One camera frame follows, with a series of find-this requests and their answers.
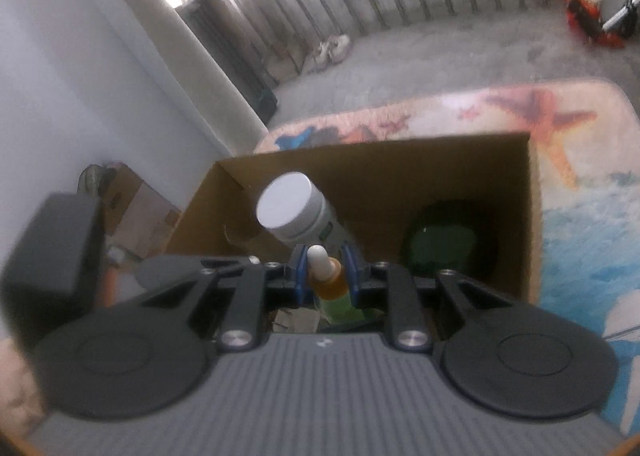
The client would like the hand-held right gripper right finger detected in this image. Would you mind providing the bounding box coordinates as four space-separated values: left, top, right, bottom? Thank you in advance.
340 243 518 353

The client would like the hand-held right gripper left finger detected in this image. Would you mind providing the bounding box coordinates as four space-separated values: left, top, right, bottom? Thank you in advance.
142 245 308 353

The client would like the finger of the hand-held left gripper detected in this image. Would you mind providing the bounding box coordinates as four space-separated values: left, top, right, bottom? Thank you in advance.
134 256 261 294

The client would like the green dropper bottle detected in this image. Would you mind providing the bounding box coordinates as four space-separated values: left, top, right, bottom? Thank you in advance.
306 245 368 334

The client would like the white plastic bottle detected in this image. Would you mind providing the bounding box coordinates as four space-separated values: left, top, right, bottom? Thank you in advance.
256 172 353 249

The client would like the green glass bowl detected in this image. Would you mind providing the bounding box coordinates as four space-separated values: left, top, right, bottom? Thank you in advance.
402 199 498 282

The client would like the brown cardboard box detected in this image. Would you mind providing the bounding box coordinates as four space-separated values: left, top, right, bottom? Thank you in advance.
165 132 543 337

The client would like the printed appliance carton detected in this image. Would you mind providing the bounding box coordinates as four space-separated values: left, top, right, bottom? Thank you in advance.
102 162 183 257

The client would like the dark round object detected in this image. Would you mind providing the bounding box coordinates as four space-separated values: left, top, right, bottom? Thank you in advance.
77 163 118 197

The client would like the white curtain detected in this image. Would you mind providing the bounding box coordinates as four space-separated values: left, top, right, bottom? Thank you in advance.
85 0 268 157

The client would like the dark folded frame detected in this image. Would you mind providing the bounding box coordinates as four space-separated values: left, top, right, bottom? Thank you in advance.
175 0 278 122

